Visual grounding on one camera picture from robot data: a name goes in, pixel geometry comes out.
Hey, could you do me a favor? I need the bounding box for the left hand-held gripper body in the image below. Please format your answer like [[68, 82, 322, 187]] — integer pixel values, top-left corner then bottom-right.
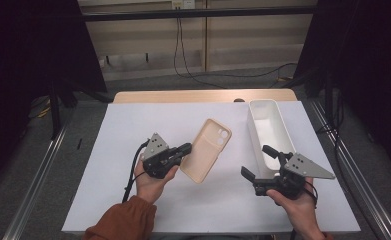
[[139, 132, 185, 180]]

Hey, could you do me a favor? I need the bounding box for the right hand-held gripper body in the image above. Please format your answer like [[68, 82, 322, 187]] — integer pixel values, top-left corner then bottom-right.
[[252, 152, 337, 201]]

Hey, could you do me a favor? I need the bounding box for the white plastic bin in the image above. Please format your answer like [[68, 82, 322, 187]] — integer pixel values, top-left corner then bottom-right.
[[246, 98, 298, 180]]

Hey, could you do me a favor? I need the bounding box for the beige phone case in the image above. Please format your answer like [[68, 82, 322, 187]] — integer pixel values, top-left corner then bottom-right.
[[179, 117, 233, 185]]

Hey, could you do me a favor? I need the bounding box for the person's left hand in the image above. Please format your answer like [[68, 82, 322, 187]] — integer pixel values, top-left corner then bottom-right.
[[133, 159, 180, 205]]

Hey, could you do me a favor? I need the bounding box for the person's right hand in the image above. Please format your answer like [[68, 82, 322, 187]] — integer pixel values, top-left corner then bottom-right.
[[265, 176, 328, 240]]

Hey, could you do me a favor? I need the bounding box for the white table sheet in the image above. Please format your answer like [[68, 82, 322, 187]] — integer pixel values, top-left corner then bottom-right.
[[60, 100, 362, 235]]

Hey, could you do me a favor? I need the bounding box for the wooden table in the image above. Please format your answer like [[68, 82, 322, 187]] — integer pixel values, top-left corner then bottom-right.
[[111, 87, 299, 105]]

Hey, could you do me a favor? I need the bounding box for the black metal stand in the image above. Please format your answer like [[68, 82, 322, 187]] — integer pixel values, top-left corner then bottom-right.
[[47, 79, 63, 141]]

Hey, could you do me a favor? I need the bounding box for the black curtain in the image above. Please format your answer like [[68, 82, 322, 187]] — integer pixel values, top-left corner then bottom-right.
[[0, 0, 108, 193], [292, 0, 391, 178]]

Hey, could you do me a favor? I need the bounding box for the black horizontal bar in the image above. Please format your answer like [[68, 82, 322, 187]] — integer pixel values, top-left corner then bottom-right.
[[82, 5, 318, 23]]

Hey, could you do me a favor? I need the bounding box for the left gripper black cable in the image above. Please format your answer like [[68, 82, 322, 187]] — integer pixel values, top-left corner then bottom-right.
[[121, 138, 151, 204]]

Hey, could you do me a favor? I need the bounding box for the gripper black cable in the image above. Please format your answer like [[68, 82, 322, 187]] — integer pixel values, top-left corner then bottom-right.
[[304, 179, 319, 210], [121, 138, 151, 204]]

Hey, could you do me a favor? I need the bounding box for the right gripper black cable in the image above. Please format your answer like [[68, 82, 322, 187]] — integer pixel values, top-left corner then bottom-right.
[[304, 179, 319, 210]]

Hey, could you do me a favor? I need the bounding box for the black cable bundle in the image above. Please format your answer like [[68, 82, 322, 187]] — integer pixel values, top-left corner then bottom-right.
[[315, 89, 347, 178]]

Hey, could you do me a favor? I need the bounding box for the metal floor rail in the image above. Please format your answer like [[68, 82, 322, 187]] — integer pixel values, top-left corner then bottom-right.
[[2, 122, 69, 240], [308, 99, 391, 240]]

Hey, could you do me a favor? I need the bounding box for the black floor cable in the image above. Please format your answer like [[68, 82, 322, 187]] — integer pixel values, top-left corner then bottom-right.
[[173, 17, 298, 90]]

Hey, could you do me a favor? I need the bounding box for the yellow cable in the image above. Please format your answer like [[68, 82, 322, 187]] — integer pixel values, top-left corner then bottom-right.
[[35, 105, 51, 119]]

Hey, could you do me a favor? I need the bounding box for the white wall socket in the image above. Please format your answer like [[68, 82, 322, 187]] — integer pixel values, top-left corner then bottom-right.
[[170, 0, 197, 10]]

